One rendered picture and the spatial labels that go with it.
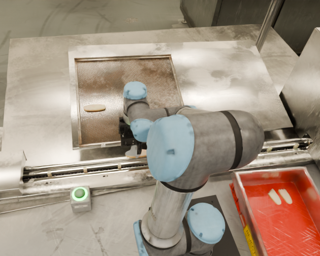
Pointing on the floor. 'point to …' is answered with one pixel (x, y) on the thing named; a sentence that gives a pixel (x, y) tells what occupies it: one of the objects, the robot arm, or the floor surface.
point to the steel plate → (16, 133)
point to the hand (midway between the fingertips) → (137, 151)
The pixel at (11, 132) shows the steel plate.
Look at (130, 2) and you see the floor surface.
